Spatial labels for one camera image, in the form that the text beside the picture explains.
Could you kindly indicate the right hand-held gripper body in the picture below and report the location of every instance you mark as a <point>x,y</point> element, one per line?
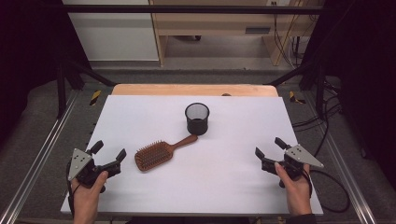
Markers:
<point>295,160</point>

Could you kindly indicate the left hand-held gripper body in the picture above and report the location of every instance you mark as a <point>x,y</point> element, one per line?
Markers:
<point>81,166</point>

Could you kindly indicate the brown wooden hairbrush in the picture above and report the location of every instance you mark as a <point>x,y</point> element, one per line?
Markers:
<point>154,155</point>

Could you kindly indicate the black mesh cup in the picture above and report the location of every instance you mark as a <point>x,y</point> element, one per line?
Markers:
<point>197,126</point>

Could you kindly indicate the person's left hand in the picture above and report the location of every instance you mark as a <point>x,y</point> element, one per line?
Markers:
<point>87,197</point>

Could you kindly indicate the person's right hand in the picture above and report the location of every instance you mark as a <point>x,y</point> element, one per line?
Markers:
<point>297,196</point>

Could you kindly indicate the yellow black hazard tape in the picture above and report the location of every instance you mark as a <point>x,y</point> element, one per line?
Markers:
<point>95,97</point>
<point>294,98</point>

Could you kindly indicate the white cabinet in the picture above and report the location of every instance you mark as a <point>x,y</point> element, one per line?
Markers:
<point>115,34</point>

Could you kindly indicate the black caster wheel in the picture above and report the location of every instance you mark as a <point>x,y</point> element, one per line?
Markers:
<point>197,38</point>

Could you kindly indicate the light wooden desk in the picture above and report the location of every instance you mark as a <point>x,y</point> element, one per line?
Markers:
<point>214,23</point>

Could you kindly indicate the aluminium floor rail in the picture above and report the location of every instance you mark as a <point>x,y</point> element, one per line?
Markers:
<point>345,168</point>
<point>37,152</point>

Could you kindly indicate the black frame post with brace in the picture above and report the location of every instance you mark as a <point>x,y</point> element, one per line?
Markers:
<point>320,90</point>
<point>61,90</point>

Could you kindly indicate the black horizontal frame bar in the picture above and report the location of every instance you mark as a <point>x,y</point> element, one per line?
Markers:
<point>186,9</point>

